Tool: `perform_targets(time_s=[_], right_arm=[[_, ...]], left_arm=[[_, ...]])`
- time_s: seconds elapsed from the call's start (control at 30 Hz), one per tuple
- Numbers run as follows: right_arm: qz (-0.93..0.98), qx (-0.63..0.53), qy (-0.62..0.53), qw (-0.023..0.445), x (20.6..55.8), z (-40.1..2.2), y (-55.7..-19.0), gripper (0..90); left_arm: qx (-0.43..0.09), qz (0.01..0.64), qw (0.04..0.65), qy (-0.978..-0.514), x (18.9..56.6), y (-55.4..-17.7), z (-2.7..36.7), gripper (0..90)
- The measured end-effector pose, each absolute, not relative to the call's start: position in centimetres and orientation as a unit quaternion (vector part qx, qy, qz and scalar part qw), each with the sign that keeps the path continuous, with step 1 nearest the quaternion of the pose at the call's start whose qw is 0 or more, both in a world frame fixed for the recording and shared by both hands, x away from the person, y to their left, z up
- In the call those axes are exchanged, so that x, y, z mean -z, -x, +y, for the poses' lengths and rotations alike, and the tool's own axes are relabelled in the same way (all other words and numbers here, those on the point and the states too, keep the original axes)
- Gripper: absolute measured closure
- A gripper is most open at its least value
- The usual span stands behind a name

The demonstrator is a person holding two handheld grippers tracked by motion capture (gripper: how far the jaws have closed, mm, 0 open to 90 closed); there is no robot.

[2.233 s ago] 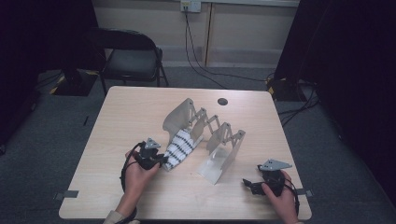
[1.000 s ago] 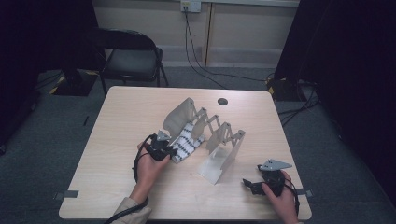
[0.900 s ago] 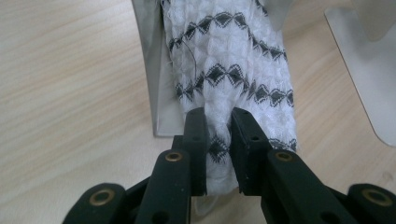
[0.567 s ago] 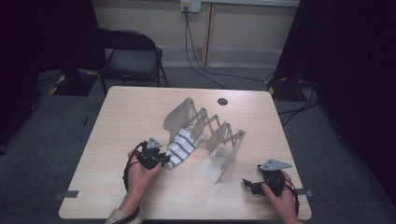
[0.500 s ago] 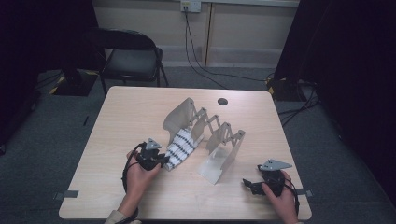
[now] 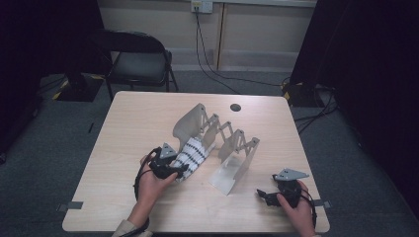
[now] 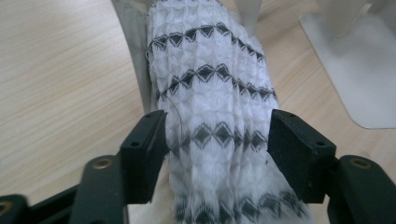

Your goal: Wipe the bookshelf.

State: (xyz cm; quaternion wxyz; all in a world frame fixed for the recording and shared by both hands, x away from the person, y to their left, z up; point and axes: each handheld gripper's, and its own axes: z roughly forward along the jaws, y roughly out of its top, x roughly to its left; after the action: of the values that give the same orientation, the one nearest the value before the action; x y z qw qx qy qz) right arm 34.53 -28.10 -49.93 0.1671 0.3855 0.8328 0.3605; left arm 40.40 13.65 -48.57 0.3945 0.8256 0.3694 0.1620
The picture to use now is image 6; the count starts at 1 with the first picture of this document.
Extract white wall socket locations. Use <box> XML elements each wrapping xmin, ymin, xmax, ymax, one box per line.
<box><xmin>191</xmin><ymin>0</ymin><xmax>213</xmax><ymax>14</ymax></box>

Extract black stand base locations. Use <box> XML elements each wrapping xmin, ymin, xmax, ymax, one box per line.
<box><xmin>281</xmin><ymin>80</ymin><xmax>325</xmax><ymax>108</ymax></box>
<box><xmin>52</xmin><ymin>70</ymin><xmax>105</xmax><ymax>103</ymax></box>

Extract black folding chair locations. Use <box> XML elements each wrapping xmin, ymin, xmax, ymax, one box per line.
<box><xmin>95</xmin><ymin>29</ymin><xmax>180</xmax><ymax>102</ymax></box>

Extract black floor cables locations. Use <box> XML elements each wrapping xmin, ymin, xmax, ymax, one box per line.
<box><xmin>293</xmin><ymin>85</ymin><xmax>340</xmax><ymax>134</ymax></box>

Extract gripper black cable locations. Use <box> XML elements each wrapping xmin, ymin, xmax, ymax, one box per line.
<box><xmin>299</xmin><ymin>189</ymin><xmax>319</xmax><ymax>228</ymax></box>
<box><xmin>122</xmin><ymin>147</ymin><xmax>163</xmax><ymax>237</ymax></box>

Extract grey metal accordion rack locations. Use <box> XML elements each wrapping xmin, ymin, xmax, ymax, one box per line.
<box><xmin>172</xmin><ymin>103</ymin><xmax>261</xmax><ymax>197</ymax></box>

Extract black wall socket cable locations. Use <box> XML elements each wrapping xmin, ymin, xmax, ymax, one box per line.
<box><xmin>195</xmin><ymin>11</ymin><xmax>285</xmax><ymax>95</ymax></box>

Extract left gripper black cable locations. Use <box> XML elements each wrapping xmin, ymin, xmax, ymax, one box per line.
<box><xmin>122</xmin><ymin>147</ymin><xmax>163</xmax><ymax>237</ymax></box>

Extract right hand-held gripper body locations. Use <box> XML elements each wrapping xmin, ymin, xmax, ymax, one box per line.
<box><xmin>272</xmin><ymin>168</ymin><xmax>310</xmax><ymax>209</ymax></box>

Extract person's right hand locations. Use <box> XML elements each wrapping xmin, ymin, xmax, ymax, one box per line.
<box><xmin>276</xmin><ymin>180</ymin><xmax>318</xmax><ymax>233</ymax></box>

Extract person's left hand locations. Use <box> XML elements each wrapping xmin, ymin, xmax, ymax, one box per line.
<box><xmin>139</xmin><ymin>155</ymin><xmax>179</xmax><ymax>213</ymax></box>

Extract white black striped cloth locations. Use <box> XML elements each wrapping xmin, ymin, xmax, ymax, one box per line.
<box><xmin>171</xmin><ymin>136</ymin><xmax>210</xmax><ymax>183</ymax></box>

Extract black curtain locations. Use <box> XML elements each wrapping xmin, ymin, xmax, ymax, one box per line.
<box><xmin>0</xmin><ymin>0</ymin><xmax>107</xmax><ymax>156</ymax></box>
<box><xmin>290</xmin><ymin>0</ymin><xmax>419</xmax><ymax>218</ymax></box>

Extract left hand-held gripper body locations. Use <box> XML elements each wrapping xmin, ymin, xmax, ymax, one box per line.
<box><xmin>149</xmin><ymin>142</ymin><xmax>180</xmax><ymax>181</ymax></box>

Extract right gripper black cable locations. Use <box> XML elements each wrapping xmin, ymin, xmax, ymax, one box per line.
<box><xmin>299</xmin><ymin>189</ymin><xmax>319</xmax><ymax>228</ymax></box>

